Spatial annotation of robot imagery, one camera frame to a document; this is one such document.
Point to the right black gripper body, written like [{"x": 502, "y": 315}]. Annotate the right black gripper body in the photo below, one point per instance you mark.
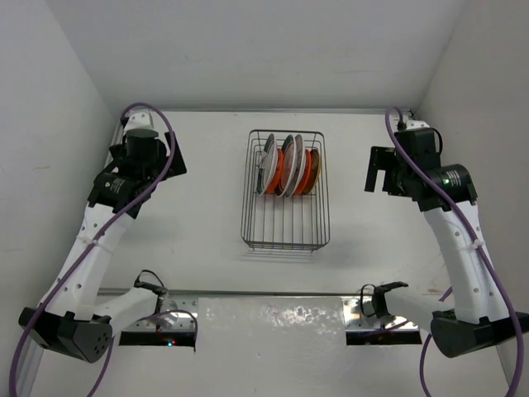
[{"x": 402, "y": 172}]

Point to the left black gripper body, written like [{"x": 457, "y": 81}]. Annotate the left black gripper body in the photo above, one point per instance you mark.
[{"x": 158, "y": 167}]

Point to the orange plastic plate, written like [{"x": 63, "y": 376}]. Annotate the orange plastic plate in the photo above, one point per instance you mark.
[
  {"x": 277, "y": 173},
  {"x": 307, "y": 179}
]

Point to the white plate green rim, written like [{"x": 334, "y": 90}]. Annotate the white plate green rim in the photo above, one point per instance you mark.
[{"x": 268, "y": 165}]

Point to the brown patterned plate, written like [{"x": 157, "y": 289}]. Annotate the brown patterned plate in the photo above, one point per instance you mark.
[{"x": 316, "y": 168}]

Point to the white plate red characters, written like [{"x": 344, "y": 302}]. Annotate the white plate red characters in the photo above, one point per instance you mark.
[{"x": 288, "y": 149}]

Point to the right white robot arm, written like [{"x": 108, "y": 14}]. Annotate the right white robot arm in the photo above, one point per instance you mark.
[{"x": 479, "y": 317}]

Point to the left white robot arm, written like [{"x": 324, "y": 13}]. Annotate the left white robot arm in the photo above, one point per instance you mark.
[{"x": 68, "y": 320}]

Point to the white plate in rack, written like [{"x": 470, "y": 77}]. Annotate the white plate in rack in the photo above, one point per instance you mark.
[{"x": 298, "y": 166}]

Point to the grey wire dish rack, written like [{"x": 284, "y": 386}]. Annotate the grey wire dish rack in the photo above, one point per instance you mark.
[{"x": 273, "y": 223}]

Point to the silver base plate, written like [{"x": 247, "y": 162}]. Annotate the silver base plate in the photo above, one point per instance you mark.
[{"x": 180, "y": 312}]

